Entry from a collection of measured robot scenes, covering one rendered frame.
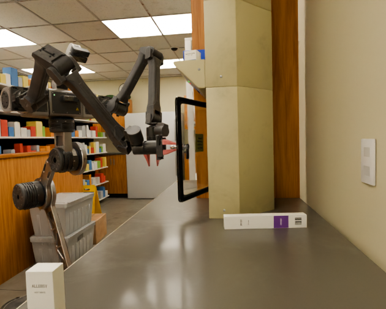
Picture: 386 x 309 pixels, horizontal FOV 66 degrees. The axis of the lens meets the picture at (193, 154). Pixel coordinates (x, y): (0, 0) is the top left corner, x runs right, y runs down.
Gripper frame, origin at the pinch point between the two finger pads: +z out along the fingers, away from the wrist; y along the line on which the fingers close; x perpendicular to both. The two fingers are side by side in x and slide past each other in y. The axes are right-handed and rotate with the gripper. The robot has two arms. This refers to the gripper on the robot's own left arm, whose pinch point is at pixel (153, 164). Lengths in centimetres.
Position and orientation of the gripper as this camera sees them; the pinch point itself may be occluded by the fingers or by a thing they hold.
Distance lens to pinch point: 157.2
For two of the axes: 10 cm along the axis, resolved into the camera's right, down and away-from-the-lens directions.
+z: 0.4, 10.0, 0.4
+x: 1.2, -0.5, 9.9
